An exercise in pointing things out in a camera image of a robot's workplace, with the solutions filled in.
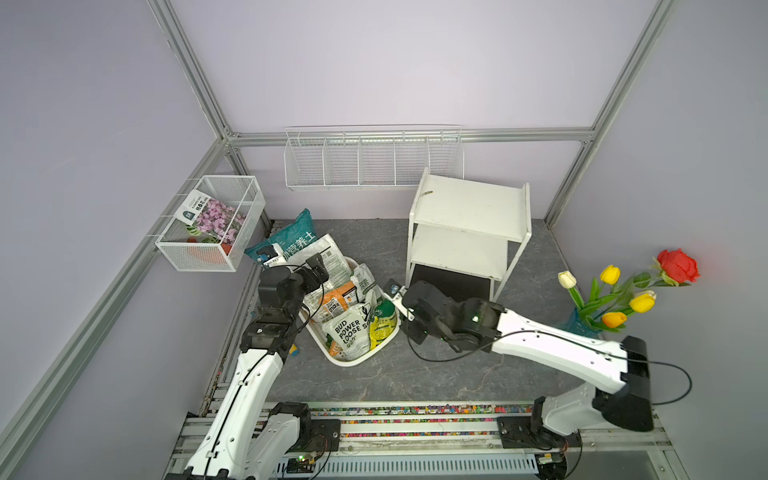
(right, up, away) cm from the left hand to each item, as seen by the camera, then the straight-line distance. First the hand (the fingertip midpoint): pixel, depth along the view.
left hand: (308, 263), depth 76 cm
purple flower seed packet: (-24, +12, -2) cm, 27 cm away
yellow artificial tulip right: (+76, -8, -12) cm, 77 cm away
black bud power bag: (+10, -18, +2) cm, 21 cm away
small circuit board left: (-1, -49, -4) cm, 49 cm away
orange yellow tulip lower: (+67, -11, -15) cm, 70 cm away
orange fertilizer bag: (+7, -10, +6) cm, 14 cm away
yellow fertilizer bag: (+19, -17, +6) cm, 26 cm away
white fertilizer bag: (+3, 0, +13) cm, 14 cm away
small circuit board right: (+60, -49, -4) cm, 77 cm away
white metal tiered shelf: (+41, +9, -3) cm, 42 cm away
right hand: (+25, -11, -3) cm, 27 cm away
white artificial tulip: (+63, -4, -6) cm, 63 cm away
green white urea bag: (+14, -7, +9) cm, 18 cm away
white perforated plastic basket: (0, -18, +7) cm, 19 cm away
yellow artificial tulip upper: (+73, -2, -6) cm, 73 cm away
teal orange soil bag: (-8, +8, +13) cm, 17 cm away
